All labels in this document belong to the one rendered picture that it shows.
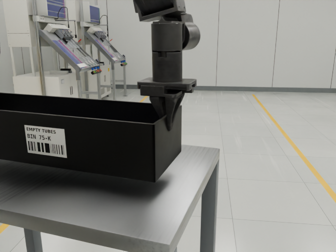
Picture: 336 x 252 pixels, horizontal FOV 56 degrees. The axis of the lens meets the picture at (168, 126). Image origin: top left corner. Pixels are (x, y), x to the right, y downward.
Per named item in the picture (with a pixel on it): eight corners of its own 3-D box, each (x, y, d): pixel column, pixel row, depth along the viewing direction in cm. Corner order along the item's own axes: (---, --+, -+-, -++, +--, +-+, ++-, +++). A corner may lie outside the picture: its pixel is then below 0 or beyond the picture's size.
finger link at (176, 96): (153, 123, 67) (151, 80, 65) (185, 126, 65) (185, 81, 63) (140, 133, 61) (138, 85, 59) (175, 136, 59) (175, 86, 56)
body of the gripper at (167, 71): (149, 86, 65) (148, 49, 63) (197, 88, 62) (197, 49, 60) (136, 91, 59) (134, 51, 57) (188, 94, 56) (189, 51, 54)
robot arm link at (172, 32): (145, 17, 56) (173, 16, 53) (163, 18, 62) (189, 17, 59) (146, 57, 58) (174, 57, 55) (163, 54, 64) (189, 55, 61)
